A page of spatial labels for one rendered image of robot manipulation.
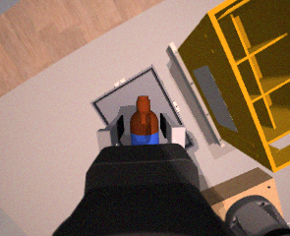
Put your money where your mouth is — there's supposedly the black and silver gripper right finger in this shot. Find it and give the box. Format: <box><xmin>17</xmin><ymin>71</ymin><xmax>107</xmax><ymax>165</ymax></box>
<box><xmin>160</xmin><ymin>113</ymin><xmax>185</xmax><ymax>148</ymax></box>

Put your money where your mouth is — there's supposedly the yellow open-top crate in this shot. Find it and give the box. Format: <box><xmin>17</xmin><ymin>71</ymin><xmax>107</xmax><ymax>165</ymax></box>
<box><xmin>177</xmin><ymin>0</ymin><xmax>290</xmax><ymax>173</ymax></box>

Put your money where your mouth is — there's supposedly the brown glass bottle with blue label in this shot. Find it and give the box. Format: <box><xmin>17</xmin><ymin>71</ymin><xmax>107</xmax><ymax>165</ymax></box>
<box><xmin>130</xmin><ymin>95</ymin><xmax>159</xmax><ymax>146</ymax></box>

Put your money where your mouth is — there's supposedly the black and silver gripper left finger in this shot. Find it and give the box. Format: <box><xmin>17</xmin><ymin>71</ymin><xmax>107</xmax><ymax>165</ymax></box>
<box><xmin>96</xmin><ymin>115</ymin><xmax>124</xmax><ymax>152</ymax></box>

